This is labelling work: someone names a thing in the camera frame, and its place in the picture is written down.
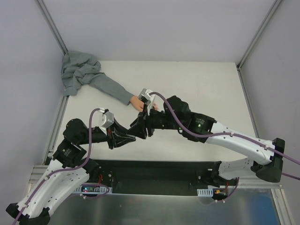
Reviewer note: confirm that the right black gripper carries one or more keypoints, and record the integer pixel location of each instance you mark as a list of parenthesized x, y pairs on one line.
[(149, 123)]

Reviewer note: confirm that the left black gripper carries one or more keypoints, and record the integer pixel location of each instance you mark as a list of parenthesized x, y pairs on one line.
[(110, 139)]

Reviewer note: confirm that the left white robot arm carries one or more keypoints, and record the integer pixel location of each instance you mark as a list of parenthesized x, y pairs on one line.
[(70, 167)]

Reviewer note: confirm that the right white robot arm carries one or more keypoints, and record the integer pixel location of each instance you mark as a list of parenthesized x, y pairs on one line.
[(263, 158)]

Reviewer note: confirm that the mannequin hand with nails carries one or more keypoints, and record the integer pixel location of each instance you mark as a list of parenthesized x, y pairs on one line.
[(137, 103)]

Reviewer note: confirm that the grey shirt with sleeve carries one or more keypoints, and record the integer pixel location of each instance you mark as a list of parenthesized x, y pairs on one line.
[(79, 69)]

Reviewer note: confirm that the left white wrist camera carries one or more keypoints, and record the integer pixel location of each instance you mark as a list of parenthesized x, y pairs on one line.
[(106, 119)]

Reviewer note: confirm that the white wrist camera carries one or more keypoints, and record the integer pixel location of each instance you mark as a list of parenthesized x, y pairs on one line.
[(148, 99), (106, 119)]

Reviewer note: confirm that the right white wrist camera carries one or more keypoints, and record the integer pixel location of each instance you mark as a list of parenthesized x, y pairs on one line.
[(148, 99)]

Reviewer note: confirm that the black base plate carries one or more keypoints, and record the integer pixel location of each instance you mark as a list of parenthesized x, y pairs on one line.
[(201, 174)]

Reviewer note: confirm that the left white cable duct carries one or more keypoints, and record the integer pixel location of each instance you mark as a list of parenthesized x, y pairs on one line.
[(92, 190)]

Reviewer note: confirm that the white cable duct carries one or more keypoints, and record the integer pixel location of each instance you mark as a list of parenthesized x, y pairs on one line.
[(205, 192), (92, 190)]

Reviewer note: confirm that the right white cable duct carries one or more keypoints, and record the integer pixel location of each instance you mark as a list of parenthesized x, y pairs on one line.
[(205, 192)]

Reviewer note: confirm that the left aluminium frame post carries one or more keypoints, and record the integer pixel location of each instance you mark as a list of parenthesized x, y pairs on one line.
[(52, 26)]

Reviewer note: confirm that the aluminium frame post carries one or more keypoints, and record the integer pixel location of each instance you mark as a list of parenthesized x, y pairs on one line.
[(52, 26), (259, 33)]

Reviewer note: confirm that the right aluminium frame post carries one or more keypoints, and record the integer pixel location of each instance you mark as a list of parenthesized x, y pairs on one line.
[(259, 33)]

